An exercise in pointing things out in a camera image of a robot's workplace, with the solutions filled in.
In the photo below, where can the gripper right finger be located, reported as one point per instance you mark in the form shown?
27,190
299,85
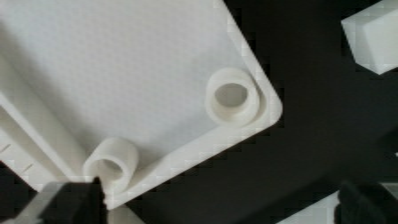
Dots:
367,203

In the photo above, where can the white desk tabletop panel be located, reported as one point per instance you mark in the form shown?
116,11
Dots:
132,86

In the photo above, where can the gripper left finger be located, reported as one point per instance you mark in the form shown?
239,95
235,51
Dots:
66,204

